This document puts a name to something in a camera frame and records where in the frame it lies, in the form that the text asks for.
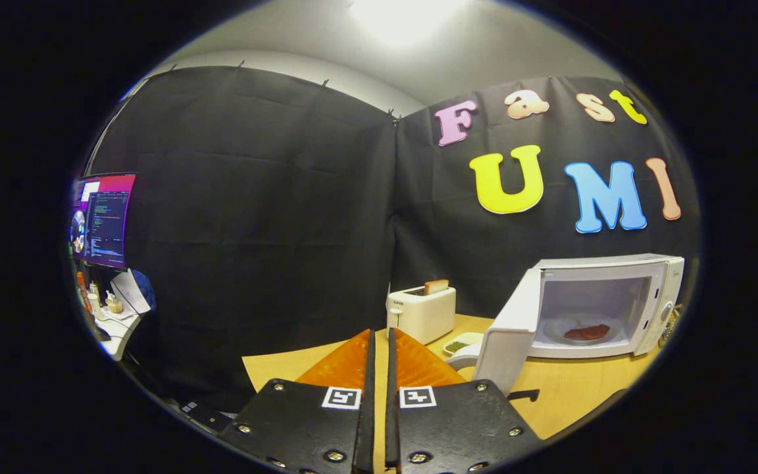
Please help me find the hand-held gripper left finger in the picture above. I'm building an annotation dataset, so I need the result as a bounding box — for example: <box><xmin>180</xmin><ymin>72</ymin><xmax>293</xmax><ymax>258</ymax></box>
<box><xmin>218</xmin><ymin>328</ymin><xmax>376</xmax><ymax>474</ymax></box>

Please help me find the glass turntable plate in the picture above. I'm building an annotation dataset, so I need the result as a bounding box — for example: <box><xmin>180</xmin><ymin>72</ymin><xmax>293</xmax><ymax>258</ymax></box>
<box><xmin>543</xmin><ymin>313</ymin><xmax>626</xmax><ymax>347</ymax></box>

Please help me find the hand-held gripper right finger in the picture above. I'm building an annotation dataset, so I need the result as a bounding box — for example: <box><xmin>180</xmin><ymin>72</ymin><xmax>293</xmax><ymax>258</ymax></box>
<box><xmin>384</xmin><ymin>327</ymin><xmax>544</xmax><ymax>474</ymax></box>

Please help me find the computer monitor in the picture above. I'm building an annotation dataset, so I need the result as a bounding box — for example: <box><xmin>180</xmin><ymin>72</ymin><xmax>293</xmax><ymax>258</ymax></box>
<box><xmin>70</xmin><ymin>172</ymin><xmax>138</xmax><ymax>269</ymax></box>

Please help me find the red-brown meat slice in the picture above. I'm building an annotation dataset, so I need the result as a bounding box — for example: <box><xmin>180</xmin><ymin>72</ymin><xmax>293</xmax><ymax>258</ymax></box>
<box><xmin>563</xmin><ymin>323</ymin><xmax>611</xmax><ymax>341</ymax></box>

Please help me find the white paper sheet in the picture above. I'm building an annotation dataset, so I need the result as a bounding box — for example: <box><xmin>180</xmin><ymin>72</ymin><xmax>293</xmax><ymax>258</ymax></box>
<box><xmin>111</xmin><ymin>269</ymin><xmax>156</xmax><ymax>315</ymax></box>

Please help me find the white toaster oven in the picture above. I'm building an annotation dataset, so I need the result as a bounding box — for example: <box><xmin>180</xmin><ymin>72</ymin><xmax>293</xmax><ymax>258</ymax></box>
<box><xmin>446</xmin><ymin>253</ymin><xmax>686</xmax><ymax>397</ymax></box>

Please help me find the cream pop-up toaster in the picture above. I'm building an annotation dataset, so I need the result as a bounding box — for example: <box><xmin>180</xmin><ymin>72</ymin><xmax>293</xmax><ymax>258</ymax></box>
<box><xmin>386</xmin><ymin>286</ymin><xmax>457</xmax><ymax>346</ymax></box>

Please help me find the black floor device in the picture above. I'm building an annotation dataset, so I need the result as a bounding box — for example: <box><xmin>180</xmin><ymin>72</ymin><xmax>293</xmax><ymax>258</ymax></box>
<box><xmin>180</xmin><ymin>400</ymin><xmax>236</xmax><ymax>433</ymax></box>

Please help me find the white side desk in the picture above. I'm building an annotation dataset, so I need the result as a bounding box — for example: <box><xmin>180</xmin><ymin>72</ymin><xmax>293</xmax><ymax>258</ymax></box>
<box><xmin>86</xmin><ymin>308</ymin><xmax>146</xmax><ymax>361</ymax></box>

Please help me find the white divided bean dish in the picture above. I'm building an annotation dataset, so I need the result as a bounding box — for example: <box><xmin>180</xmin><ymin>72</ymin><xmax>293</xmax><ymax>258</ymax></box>
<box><xmin>442</xmin><ymin>332</ymin><xmax>485</xmax><ymax>357</ymax></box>

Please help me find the ceiling light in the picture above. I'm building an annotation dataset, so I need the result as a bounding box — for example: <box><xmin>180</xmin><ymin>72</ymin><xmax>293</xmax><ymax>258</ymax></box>
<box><xmin>349</xmin><ymin>0</ymin><xmax>472</xmax><ymax>47</ymax></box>

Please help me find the black backdrop cloth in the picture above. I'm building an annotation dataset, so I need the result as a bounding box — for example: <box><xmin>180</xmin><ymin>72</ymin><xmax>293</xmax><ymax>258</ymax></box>
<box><xmin>83</xmin><ymin>65</ymin><xmax>702</xmax><ymax>412</ymax></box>

